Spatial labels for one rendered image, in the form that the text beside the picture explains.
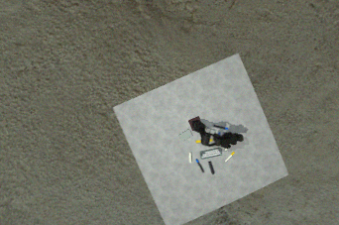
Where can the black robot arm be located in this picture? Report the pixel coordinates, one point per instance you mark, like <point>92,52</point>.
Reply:
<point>229,138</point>

